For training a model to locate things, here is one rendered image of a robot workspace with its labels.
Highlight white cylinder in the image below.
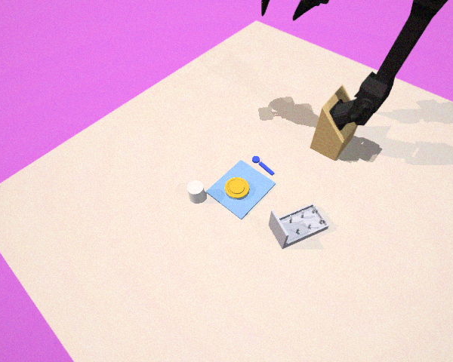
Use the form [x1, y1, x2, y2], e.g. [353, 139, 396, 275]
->
[187, 180, 205, 204]

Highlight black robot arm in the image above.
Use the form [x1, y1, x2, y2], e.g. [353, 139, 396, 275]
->
[329, 0, 448, 130]

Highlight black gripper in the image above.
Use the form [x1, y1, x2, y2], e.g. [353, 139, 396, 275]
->
[261, 0, 329, 21]

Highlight light blue flat mat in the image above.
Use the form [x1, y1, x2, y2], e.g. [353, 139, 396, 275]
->
[206, 160, 276, 220]

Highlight grey dish rack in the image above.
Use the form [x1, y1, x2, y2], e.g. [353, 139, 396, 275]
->
[268, 203, 329, 249]

